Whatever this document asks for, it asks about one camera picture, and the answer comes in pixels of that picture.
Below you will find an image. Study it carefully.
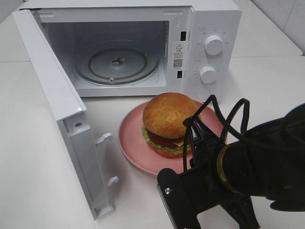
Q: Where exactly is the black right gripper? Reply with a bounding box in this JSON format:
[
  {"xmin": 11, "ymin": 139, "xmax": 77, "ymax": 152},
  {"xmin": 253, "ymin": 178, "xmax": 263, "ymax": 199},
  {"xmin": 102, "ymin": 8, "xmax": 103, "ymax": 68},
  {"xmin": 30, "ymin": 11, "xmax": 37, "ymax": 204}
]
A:
[{"xmin": 157, "ymin": 133, "xmax": 253, "ymax": 229}]

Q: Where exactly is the toy hamburger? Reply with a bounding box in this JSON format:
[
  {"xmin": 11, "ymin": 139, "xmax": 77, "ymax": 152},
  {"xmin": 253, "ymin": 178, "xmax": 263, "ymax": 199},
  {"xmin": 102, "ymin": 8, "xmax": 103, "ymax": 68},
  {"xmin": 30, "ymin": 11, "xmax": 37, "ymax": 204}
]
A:
[{"xmin": 142, "ymin": 92, "xmax": 199, "ymax": 158}]

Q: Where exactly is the white microwave door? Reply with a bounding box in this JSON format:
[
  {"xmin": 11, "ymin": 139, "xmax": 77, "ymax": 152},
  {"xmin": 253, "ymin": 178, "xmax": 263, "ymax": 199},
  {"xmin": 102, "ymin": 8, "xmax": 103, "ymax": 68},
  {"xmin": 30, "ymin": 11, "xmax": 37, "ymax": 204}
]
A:
[{"xmin": 12, "ymin": 10, "xmax": 119, "ymax": 219}]

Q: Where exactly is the white microwave oven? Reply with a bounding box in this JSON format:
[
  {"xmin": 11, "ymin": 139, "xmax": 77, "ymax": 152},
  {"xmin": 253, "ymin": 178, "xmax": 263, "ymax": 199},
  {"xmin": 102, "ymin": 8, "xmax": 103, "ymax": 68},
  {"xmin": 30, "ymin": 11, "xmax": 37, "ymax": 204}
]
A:
[{"xmin": 13, "ymin": 0, "xmax": 241, "ymax": 100}]

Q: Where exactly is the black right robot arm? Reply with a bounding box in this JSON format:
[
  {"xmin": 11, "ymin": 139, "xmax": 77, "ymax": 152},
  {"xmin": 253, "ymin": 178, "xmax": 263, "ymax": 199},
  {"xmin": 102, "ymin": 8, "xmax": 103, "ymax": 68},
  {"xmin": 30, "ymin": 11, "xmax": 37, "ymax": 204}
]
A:
[{"xmin": 157, "ymin": 100, "xmax": 305, "ymax": 229}]

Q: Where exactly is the white lower microwave knob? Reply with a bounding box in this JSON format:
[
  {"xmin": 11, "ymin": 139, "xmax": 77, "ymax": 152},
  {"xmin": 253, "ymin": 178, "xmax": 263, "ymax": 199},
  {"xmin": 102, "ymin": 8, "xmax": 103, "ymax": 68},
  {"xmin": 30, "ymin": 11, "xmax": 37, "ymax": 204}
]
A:
[{"xmin": 200, "ymin": 66, "xmax": 218, "ymax": 83}]

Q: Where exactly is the white microwave knob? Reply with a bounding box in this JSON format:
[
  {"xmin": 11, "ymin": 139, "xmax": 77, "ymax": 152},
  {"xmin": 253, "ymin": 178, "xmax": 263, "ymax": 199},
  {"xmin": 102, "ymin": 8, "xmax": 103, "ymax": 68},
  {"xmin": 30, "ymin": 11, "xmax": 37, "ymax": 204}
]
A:
[
  {"xmin": 204, "ymin": 35, "xmax": 224, "ymax": 55},
  {"xmin": 200, "ymin": 66, "xmax": 218, "ymax": 83}
]

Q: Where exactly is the glass microwave turntable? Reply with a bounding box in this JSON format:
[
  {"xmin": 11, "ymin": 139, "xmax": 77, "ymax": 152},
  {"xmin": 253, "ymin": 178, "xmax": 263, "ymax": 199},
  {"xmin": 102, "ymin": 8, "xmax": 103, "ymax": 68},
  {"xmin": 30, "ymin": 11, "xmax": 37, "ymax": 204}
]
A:
[{"xmin": 75, "ymin": 40, "xmax": 160, "ymax": 85}]

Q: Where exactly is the white upper microwave knob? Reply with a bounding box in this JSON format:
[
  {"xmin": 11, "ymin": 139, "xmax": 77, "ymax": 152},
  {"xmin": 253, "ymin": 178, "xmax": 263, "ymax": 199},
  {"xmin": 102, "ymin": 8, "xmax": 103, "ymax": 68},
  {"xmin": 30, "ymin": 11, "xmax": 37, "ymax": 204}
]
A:
[{"xmin": 204, "ymin": 35, "xmax": 224, "ymax": 55}]

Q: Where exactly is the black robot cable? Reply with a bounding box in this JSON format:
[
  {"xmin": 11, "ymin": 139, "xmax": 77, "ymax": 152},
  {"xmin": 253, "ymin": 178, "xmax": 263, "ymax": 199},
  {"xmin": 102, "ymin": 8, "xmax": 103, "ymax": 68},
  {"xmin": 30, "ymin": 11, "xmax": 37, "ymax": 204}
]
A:
[{"xmin": 182, "ymin": 94, "xmax": 251, "ymax": 172}]

